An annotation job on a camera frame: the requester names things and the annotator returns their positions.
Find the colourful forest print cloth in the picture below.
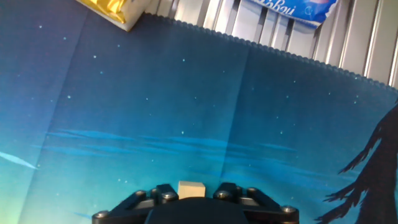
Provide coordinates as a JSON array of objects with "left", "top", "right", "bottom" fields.
[{"left": 0, "top": 0, "right": 398, "bottom": 224}]

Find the blue tissue pack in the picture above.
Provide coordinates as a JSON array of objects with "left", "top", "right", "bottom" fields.
[{"left": 248, "top": 0, "right": 340, "bottom": 29}]

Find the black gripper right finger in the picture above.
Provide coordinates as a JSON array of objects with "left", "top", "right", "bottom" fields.
[{"left": 213, "top": 182, "right": 300, "bottom": 224}]

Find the small wooden block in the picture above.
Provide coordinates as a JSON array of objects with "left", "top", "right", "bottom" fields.
[{"left": 177, "top": 180, "right": 206, "bottom": 200}]

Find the gold foil packet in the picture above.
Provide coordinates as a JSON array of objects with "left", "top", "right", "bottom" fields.
[{"left": 75, "top": 0, "right": 153, "bottom": 32}]

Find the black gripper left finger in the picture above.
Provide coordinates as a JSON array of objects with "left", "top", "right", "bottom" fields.
[{"left": 91, "top": 183, "right": 180, "bottom": 224}]

